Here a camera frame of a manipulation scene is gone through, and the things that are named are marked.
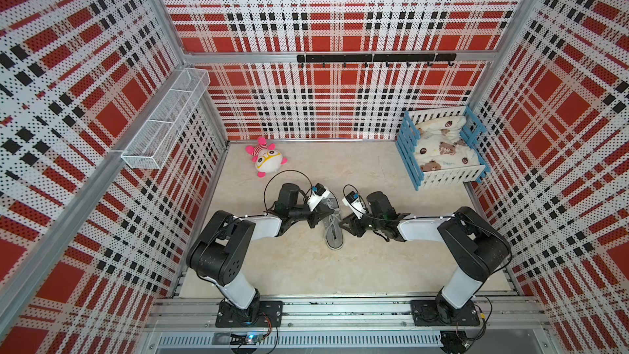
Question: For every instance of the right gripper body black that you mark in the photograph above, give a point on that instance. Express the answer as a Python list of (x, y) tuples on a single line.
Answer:
[(372, 223)]

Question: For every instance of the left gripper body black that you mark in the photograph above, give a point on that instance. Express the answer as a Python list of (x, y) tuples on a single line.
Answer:
[(300, 212)]

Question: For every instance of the grey shoelace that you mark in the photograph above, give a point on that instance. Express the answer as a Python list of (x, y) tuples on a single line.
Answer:
[(334, 219)]

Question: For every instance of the grey canvas sneaker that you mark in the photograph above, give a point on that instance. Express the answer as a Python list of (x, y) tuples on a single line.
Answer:
[(334, 231)]

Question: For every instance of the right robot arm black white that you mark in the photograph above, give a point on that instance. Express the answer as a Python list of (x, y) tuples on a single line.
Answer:
[(477, 248)]

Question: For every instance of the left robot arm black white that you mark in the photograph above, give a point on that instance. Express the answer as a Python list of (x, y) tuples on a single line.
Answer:
[(218, 254)]

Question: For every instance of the white pink plush toy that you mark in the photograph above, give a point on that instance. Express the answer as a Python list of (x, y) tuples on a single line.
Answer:
[(266, 157)]

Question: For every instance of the white printed cloth bundle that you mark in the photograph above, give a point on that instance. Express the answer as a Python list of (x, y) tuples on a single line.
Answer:
[(441, 146)]

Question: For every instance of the blue white slatted crate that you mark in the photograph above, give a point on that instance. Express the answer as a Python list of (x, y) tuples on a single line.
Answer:
[(408, 136)]

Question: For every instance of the green circuit board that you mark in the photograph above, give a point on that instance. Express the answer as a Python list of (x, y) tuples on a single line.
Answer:
[(246, 339)]

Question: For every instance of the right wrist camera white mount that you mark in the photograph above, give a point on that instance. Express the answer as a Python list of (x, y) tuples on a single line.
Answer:
[(355, 203)]

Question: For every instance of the white wire mesh basket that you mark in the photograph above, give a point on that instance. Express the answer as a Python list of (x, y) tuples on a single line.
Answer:
[(176, 102)]

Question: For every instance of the black hook rail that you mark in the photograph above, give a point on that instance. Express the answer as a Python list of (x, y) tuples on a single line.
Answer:
[(407, 58)]

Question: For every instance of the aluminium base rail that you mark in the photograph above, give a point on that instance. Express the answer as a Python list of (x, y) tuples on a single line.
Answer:
[(351, 324)]

